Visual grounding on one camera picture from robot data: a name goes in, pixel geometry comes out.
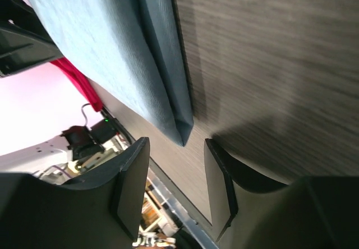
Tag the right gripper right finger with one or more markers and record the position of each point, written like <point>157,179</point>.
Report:
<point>251,210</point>

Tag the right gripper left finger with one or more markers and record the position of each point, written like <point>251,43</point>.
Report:
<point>98,209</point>

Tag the blue-grey t shirt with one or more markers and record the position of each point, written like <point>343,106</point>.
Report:
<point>132,49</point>

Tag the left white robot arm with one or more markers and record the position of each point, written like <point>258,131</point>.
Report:
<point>24,45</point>

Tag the folded magenta t shirt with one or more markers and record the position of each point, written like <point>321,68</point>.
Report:
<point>80,82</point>

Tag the front aluminium rail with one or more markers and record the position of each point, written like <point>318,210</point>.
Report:
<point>179,205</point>

